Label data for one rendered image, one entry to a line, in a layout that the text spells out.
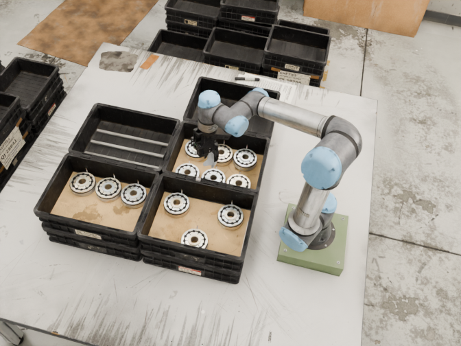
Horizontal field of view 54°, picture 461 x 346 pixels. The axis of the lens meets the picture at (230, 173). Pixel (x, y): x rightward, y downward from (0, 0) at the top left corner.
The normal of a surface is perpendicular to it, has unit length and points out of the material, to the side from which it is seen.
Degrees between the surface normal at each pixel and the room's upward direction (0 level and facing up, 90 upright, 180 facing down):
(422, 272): 0
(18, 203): 0
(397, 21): 72
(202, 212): 0
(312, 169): 82
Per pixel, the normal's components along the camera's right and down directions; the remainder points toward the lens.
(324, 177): -0.64, 0.49
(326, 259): 0.04, -0.62
